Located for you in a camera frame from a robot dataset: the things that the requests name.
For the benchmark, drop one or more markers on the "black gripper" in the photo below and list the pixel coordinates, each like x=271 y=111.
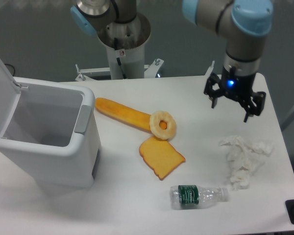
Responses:
x=237 y=88

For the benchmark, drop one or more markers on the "white trash can lid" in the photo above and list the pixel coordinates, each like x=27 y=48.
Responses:
x=10 y=93

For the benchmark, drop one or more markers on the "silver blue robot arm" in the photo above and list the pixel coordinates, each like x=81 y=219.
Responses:
x=244 y=24

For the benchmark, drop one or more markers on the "white trash can body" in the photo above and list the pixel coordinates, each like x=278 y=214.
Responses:
x=53 y=135

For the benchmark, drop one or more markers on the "crumpled white tissue paper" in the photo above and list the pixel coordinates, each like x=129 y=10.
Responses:
x=244 y=158

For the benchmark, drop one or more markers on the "orange toast slice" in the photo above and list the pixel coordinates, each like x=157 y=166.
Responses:
x=160 y=156

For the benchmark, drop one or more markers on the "long orange bread loaf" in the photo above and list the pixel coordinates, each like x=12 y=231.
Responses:
x=123 y=113

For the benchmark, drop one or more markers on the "clear bottle green label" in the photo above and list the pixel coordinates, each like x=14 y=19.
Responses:
x=189 y=197

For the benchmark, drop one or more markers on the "white metal mounting frame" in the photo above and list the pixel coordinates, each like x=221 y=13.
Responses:
x=150 y=71

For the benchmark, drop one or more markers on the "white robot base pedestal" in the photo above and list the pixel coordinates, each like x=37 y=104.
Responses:
x=125 y=47

